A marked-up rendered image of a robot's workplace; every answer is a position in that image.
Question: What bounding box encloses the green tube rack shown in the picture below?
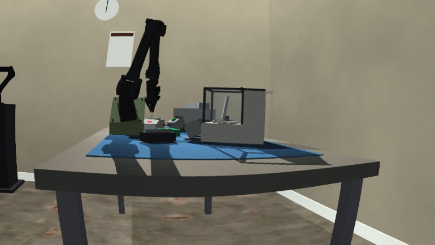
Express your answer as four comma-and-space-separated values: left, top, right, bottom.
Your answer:
171, 128, 180, 136

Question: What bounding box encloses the blue bench mat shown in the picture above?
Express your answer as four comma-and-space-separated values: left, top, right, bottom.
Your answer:
86, 132, 324, 160

